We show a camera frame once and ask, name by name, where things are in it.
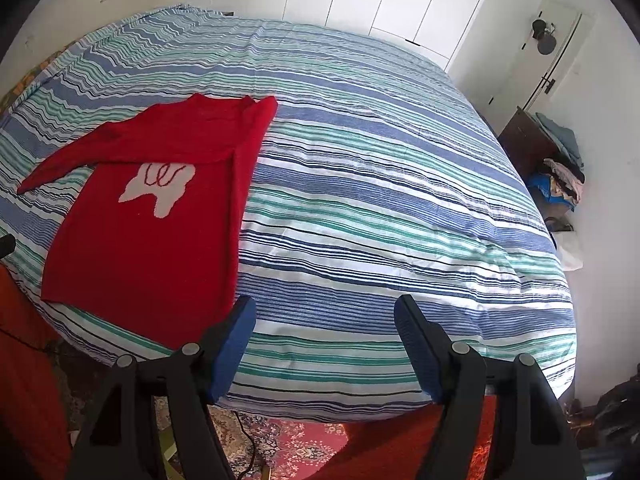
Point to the striped bed cover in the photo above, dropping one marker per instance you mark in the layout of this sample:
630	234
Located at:
380	185

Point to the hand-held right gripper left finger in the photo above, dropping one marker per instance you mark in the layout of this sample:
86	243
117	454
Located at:
234	345

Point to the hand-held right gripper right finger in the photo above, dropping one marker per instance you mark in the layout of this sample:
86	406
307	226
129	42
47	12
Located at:
417	345

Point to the white room door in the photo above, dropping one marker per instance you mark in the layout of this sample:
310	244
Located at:
520	75

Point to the blue bag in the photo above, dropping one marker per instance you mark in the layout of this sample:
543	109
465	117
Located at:
542	187

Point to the patterned red rug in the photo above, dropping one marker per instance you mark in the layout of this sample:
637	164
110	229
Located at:
300	442

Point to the white bag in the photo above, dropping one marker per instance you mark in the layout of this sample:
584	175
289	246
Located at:
569	252

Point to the dark hat on hook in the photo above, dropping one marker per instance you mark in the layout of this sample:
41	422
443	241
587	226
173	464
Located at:
544	37

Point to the pile of mixed clothes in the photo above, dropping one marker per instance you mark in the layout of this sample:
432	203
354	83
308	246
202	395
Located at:
567	180

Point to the brown wooden dresser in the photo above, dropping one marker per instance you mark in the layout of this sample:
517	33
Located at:
525	142

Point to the red sweater with white print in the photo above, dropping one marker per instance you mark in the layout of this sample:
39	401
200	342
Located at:
150	245

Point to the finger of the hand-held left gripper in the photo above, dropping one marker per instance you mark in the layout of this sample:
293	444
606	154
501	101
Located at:
6	244

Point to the pile of folded clothes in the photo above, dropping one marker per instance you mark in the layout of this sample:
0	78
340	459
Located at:
562	137

